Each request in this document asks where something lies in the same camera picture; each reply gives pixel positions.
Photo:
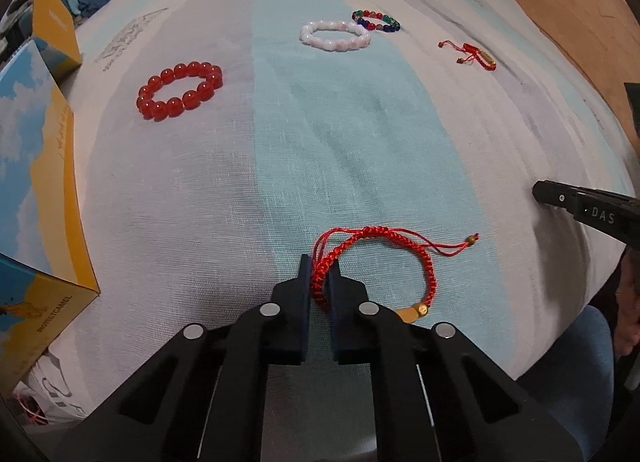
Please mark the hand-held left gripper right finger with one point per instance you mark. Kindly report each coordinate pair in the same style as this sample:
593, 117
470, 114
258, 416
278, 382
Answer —
340, 327

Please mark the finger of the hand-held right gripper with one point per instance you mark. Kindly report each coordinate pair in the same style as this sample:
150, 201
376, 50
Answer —
552, 196

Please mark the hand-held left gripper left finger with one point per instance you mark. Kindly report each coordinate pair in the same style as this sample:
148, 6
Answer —
303, 322

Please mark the cardboard shoe box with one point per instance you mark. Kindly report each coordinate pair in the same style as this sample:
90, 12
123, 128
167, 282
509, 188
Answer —
35, 192

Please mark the person's right hand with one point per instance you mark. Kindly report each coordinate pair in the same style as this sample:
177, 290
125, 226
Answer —
631, 322

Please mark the dark cloth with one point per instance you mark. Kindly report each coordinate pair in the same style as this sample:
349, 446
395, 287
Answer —
634, 117

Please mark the person's blue jeans leg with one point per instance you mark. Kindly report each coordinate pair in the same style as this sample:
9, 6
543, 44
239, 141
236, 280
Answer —
575, 367

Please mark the white plastic bag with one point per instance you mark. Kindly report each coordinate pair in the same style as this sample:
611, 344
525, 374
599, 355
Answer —
55, 387

